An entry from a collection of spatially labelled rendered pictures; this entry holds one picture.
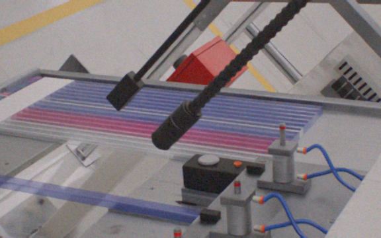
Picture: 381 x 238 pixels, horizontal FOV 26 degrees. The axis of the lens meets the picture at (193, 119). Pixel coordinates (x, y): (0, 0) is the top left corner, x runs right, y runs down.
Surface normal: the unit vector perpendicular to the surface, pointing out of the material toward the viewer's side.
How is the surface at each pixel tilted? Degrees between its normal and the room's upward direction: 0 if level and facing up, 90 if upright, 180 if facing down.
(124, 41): 0
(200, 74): 90
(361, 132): 45
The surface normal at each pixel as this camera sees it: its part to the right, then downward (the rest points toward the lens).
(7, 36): 0.59, -0.58
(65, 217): -0.45, 0.36
